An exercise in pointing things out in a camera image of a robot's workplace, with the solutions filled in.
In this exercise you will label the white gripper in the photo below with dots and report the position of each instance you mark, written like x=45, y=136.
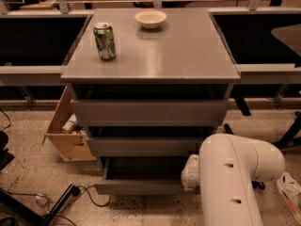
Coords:
x=189, y=173

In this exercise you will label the grey bottom drawer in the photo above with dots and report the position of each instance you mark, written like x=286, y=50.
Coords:
x=141, y=185

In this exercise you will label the grey drawer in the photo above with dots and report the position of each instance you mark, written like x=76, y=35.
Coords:
x=149, y=113
x=141, y=185
x=144, y=146

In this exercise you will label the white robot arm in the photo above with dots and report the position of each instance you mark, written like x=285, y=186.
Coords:
x=224, y=170

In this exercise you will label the grey middle drawer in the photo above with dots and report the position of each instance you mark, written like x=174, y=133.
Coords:
x=144, y=146

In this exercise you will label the grey drawer cabinet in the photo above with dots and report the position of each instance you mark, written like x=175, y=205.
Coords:
x=152, y=92

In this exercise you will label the grey top drawer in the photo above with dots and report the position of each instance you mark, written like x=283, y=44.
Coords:
x=149, y=113

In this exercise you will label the black stand leg bar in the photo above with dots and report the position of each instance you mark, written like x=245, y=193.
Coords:
x=255, y=184

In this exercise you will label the white orange sneaker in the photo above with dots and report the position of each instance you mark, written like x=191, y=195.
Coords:
x=290, y=191

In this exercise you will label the wooden box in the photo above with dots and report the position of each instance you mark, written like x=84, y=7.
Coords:
x=70, y=146

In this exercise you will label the white bottle in box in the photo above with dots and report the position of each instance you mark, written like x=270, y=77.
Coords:
x=70, y=124

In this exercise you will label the white bowl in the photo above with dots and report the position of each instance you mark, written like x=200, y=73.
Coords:
x=150, y=19

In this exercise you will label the green soda can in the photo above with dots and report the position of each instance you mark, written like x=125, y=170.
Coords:
x=104, y=37

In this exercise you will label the black floor stand left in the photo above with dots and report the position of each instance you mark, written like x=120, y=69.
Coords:
x=42, y=210

